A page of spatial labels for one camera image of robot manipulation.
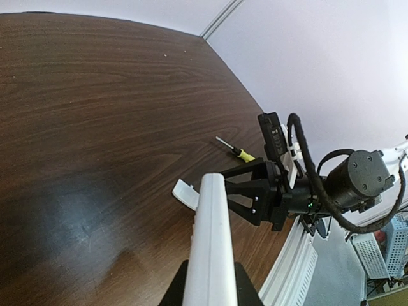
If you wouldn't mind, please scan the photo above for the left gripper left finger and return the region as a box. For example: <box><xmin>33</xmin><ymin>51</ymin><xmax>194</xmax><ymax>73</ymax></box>
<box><xmin>158</xmin><ymin>260</ymin><xmax>189</xmax><ymax>306</ymax></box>

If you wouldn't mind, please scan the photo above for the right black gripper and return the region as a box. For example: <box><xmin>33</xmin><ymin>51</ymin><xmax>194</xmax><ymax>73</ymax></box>
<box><xmin>221</xmin><ymin>157</ymin><xmax>321</xmax><ymax>231</ymax></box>

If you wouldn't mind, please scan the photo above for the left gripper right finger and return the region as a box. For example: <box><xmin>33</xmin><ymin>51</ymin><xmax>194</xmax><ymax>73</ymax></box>
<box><xmin>234</xmin><ymin>262</ymin><xmax>264</xmax><ymax>306</ymax></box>

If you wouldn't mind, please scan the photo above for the yellow handled screwdriver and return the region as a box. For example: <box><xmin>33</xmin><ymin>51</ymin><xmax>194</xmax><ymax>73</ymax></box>
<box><xmin>215</xmin><ymin>136</ymin><xmax>256</xmax><ymax>163</ymax></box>

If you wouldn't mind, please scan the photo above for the white remote control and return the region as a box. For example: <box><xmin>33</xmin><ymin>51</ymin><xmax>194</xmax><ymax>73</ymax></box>
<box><xmin>182</xmin><ymin>173</ymin><xmax>238</xmax><ymax>305</ymax></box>

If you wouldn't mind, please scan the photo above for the white battery cover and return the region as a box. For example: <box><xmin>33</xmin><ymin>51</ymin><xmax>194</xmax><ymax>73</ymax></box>
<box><xmin>172</xmin><ymin>178</ymin><xmax>200</xmax><ymax>211</ymax></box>

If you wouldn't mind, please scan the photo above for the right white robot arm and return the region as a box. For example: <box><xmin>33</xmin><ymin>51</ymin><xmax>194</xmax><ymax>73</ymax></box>
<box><xmin>222</xmin><ymin>133</ymin><xmax>407</xmax><ymax>235</ymax></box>

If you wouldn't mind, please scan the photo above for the white perforated metal box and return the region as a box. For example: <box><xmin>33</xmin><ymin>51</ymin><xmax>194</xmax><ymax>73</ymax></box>
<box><xmin>351</xmin><ymin>216</ymin><xmax>407</xmax><ymax>279</ymax></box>

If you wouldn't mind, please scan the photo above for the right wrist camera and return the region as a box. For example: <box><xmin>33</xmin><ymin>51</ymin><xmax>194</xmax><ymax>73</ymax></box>
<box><xmin>257</xmin><ymin>111</ymin><xmax>305</xmax><ymax>189</ymax></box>

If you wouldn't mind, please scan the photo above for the front aluminium rail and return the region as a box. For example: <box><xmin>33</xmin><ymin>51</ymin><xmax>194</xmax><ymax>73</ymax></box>
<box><xmin>258</xmin><ymin>218</ymin><xmax>318</xmax><ymax>306</ymax></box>

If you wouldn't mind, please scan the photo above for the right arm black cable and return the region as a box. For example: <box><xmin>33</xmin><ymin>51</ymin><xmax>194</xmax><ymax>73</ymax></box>
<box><xmin>286</xmin><ymin>113</ymin><xmax>408</xmax><ymax>235</ymax></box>

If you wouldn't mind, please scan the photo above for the right aluminium frame post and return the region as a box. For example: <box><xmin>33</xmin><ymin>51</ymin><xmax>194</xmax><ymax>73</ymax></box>
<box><xmin>200</xmin><ymin>0</ymin><xmax>243</xmax><ymax>41</ymax></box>

